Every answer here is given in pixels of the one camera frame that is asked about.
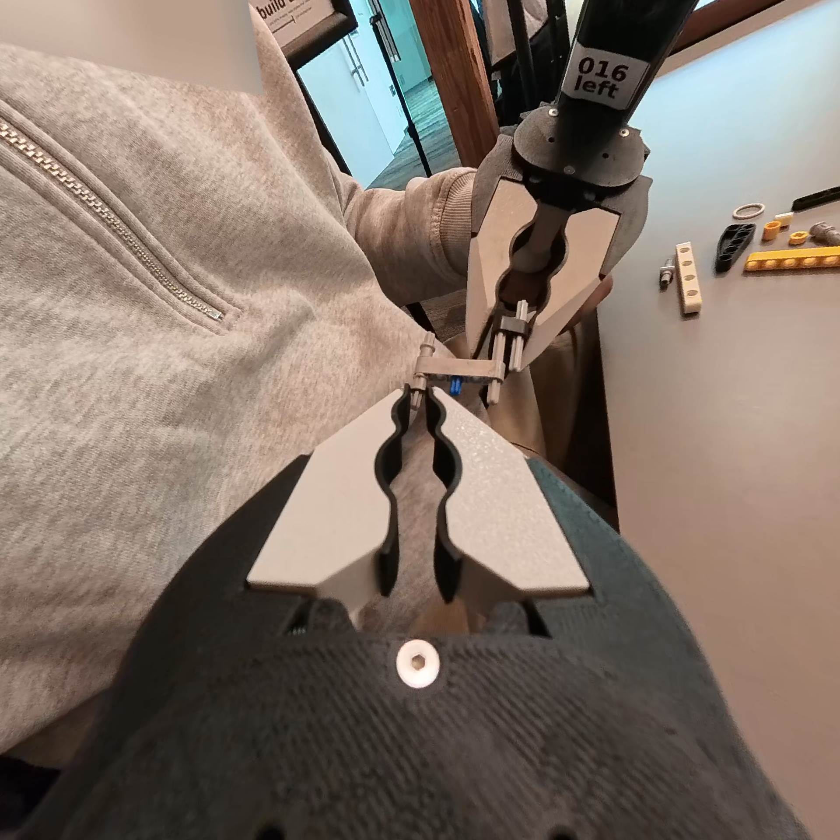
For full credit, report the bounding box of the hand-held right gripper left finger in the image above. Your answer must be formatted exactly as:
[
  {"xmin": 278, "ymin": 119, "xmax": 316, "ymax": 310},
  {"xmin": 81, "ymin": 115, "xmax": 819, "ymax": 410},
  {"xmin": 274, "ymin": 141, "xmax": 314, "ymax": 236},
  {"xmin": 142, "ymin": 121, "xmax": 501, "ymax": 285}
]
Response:
[{"xmin": 245, "ymin": 387, "xmax": 413, "ymax": 630}]

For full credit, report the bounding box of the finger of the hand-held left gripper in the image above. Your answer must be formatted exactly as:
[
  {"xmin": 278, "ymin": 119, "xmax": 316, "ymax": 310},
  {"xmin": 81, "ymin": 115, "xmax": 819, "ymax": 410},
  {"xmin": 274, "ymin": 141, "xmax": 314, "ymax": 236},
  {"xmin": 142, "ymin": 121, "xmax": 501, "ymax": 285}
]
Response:
[
  {"xmin": 521, "ymin": 206, "xmax": 623, "ymax": 382},
  {"xmin": 463, "ymin": 177, "xmax": 540, "ymax": 361}
]

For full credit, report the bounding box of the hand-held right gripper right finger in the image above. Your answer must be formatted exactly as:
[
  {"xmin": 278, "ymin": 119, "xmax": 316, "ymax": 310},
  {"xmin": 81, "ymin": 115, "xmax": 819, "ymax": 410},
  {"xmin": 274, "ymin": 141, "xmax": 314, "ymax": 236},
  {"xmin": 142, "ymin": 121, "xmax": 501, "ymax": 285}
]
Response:
[{"xmin": 425, "ymin": 386, "xmax": 593, "ymax": 632}]

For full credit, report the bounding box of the grey lego beam with axle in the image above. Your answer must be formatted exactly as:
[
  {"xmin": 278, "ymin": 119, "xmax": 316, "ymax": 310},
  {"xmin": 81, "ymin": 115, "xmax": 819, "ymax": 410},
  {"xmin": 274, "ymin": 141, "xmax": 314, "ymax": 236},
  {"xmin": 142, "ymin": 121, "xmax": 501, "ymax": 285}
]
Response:
[{"xmin": 410, "ymin": 333, "xmax": 506, "ymax": 413}]

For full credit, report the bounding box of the person's left forearm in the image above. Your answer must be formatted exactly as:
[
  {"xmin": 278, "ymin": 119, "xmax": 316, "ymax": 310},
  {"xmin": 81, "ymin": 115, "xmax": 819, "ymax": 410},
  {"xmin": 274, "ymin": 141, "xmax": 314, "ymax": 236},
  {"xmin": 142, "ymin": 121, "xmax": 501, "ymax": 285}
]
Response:
[{"xmin": 341, "ymin": 167, "xmax": 483, "ymax": 296}]

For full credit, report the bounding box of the white lego beam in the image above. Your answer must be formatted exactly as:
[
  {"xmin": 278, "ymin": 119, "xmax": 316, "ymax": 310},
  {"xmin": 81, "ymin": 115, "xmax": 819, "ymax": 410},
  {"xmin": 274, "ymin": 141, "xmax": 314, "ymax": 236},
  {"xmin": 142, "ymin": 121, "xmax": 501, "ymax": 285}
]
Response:
[{"xmin": 674, "ymin": 241, "xmax": 704, "ymax": 318}]

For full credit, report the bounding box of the black curved lego beam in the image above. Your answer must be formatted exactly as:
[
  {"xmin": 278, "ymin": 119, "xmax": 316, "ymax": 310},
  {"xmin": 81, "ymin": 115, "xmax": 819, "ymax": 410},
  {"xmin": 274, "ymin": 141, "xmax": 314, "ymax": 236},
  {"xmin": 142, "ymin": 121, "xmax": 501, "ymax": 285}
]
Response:
[{"xmin": 713, "ymin": 222, "xmax": 760, "ymax": 274}]

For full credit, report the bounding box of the long yellow lego beam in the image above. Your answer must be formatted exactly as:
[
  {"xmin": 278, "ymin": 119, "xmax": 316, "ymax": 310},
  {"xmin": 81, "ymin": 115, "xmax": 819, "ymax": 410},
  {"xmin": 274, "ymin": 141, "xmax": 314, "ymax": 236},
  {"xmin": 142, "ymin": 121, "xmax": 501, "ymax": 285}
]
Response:
[{"xmin": 743, "ymin": 247, "xmax": 840, "ymax": 273}]

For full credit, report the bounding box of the person's left hand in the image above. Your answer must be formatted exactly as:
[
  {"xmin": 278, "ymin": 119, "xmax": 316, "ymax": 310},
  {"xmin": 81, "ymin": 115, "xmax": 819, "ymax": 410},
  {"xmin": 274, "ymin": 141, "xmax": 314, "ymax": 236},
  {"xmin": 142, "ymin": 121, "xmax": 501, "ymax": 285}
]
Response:
[{"xmin": 566, "ymin": 274, "xmax": 616, "ymax": 336}]

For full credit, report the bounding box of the black tripod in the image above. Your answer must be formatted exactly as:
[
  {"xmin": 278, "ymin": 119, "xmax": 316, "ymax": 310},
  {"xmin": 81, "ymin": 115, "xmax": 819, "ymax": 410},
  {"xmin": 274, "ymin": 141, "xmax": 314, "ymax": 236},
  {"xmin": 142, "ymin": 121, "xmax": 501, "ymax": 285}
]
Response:
[{"xmin": 504, "ymin": 0, "xmax": 573, "ymax": 129}]

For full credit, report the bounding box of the glass door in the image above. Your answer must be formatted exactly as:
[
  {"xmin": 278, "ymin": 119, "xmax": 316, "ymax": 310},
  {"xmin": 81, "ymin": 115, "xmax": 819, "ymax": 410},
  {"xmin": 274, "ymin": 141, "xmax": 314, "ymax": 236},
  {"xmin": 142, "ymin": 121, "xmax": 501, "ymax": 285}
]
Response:
[{"xmin": 297, "ymin": 0, "xmax": 462, "ymax": 191}]

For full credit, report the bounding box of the black framed sign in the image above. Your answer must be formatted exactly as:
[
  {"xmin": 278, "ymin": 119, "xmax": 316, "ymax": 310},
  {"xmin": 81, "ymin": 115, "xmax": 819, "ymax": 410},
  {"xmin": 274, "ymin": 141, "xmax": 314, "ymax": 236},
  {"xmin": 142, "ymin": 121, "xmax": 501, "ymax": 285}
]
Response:
[{"xmin": 252, "ymin": 0, "xmax": 360, "ymax": 178}]

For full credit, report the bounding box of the wooden post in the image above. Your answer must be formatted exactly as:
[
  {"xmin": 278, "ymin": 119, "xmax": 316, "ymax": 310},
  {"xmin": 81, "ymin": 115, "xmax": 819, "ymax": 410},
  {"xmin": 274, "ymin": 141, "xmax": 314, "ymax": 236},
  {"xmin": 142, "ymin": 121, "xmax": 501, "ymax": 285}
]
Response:
[{"xmin": 407, "ymin": 0, "xmax": 505, "ymax": 177}]

